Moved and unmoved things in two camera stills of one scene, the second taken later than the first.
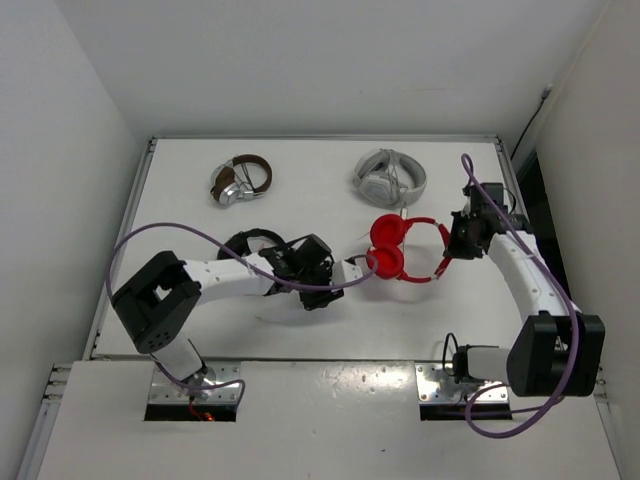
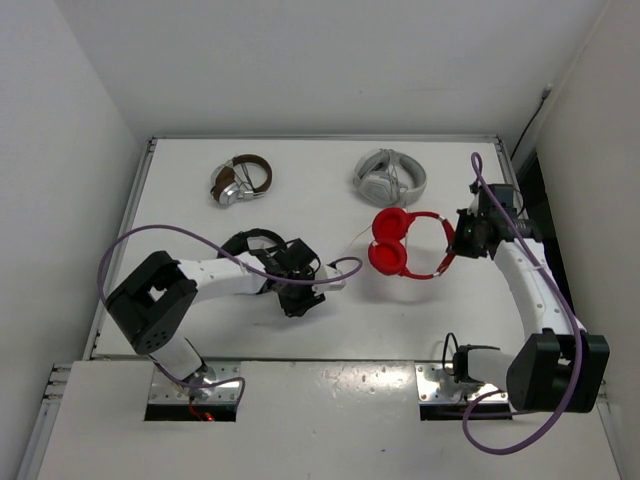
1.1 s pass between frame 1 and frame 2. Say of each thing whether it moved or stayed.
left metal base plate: stayed
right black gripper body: stayed
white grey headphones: stayed
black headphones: stayed
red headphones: moved
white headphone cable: moved
